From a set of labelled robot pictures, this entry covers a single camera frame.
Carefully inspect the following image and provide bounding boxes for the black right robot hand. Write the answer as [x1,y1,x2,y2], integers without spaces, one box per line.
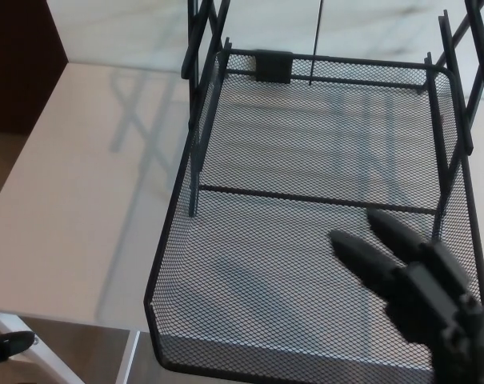
[330,208,484,384]

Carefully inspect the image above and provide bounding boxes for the black metal file tray rack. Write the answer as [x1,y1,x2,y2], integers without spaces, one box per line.
[180,0,484,242]

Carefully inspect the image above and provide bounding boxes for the dark brown wooden panel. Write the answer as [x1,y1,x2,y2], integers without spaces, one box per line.
[0,0,69,135]

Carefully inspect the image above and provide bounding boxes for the white metal table leg frame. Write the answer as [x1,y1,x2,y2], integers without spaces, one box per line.
[0,311,141,384]

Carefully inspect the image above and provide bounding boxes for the black mesh file tray layer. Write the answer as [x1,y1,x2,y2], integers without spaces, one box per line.
[142,48,484,384]

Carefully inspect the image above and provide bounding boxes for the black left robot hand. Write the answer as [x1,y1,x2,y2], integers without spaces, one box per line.
[0,330,37,366]

